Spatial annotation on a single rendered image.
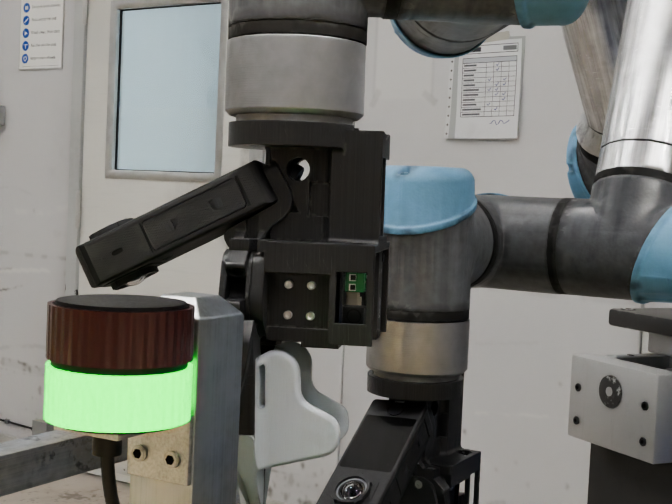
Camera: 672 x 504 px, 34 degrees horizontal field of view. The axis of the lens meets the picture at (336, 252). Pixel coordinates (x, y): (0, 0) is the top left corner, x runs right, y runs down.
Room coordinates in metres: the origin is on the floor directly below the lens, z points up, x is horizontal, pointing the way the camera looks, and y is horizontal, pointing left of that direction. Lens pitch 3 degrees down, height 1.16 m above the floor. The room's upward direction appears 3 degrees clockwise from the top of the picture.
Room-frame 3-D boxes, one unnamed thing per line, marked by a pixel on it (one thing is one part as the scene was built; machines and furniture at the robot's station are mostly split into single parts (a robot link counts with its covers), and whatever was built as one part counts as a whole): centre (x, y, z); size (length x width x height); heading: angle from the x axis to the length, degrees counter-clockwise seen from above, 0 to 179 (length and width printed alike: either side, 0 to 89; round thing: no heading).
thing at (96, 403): (0.45, 0.09, 1.07); 0.06 x 0.06 x 0.02
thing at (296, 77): (0.60, 0.03, 1.21); 0.08 x 0.08 x 0.05
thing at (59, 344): (0.45, 0.09, 1.10); 0.06 x 0.06 x 0.02
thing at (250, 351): (0.57, 0.05, 1.07); 0.05 x 0.02 x 0.09; 171
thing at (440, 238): (0.80, -0.06, 1.12); 0.09 x 0.08 x 0.11; 149
